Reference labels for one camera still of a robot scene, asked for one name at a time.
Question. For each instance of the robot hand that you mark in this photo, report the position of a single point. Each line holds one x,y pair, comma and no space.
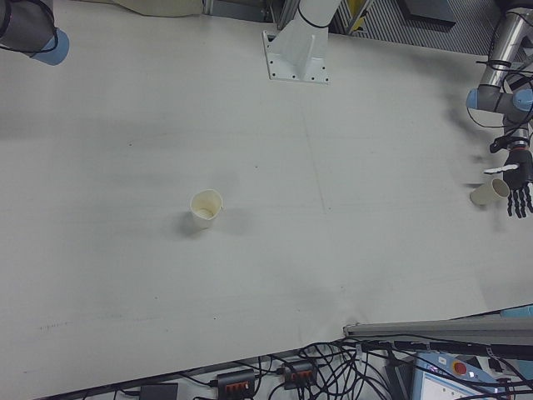
520,166

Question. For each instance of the white paper cup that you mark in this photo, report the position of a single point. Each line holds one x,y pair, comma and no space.
485,195
206,204

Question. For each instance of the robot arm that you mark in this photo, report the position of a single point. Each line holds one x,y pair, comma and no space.
499,54
25,21

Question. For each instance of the light blue plastic bin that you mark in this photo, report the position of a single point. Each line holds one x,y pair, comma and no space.
518,311

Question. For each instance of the dark grey box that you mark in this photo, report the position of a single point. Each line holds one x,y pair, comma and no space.
429,9

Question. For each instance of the grey teach pendant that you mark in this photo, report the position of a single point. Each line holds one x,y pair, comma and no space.
441,375

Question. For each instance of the black orange power hub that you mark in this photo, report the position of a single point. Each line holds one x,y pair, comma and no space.
235,377
297,368

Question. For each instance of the black power adapter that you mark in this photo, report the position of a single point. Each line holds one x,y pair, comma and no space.
158,392

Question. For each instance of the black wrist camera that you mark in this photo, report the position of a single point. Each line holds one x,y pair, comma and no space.
499,145

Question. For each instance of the aluminium profile camera frame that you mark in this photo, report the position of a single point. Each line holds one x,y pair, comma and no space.
416,329

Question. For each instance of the yellow black striped bracket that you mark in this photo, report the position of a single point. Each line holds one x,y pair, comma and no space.
358,16

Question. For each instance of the white post mount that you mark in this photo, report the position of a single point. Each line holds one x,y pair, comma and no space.
297,54

